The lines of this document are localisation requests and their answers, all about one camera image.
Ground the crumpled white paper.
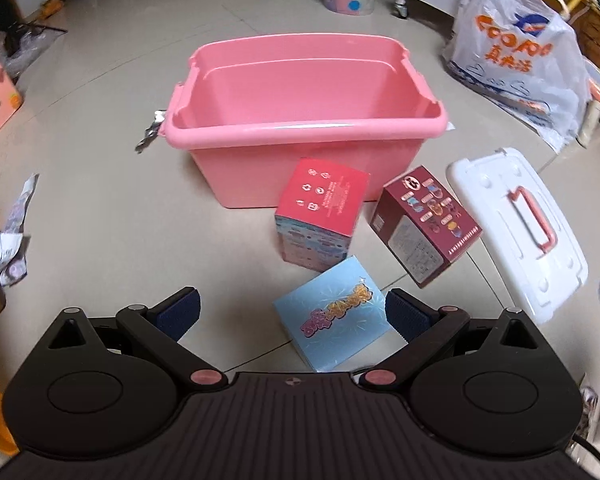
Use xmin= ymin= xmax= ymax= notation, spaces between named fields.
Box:
xmin=0 ymin=232 xmax=31 ymax=287

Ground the white printed plastic bag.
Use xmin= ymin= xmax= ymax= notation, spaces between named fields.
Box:
xmin=442 ymin=0 xmax=593 ymax=155

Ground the clear plastic bag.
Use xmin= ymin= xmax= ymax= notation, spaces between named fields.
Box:
xmin=4 ymin=24 xmax=67 ymax=77

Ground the printed paper wrapper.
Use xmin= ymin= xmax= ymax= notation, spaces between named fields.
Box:
xmin=2 ymin=174 xmax=41 ymax=237

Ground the black cable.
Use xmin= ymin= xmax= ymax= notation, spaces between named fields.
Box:
xmin=570 ymin=434 xmax=600 ymax=478

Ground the silver foil wrapper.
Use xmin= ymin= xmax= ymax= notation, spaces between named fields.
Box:
xmin=134 ymin=109 xmax=167 ymax=154

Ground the maroon carton box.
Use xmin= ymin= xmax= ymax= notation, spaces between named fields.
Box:
xmin=369 ymin=165 xmax=483 ymax=289

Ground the white lid with pink handle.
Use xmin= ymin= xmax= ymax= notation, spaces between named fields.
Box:
xmin=446 ymin=148 xmax=589 ymax=324

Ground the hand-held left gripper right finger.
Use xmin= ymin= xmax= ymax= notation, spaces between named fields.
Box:
xmin=353 ymin=288 xmax=543 ymax=394

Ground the red and pink carton box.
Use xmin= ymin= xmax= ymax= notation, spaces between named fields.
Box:
xmin=274 ymin=157 xmax=372 ymax=266

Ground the pink plastic storage bin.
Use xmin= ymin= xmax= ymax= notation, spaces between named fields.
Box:
xmin=161 ymin=35 xmax=451 ymax=210

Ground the light blue box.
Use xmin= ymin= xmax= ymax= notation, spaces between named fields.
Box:
xmin=272 ymin=255 xmax=406 ymax=373

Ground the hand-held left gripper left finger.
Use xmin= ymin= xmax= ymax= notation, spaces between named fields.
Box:
xmin=46 ymin=287 xmax=229 ymax=394

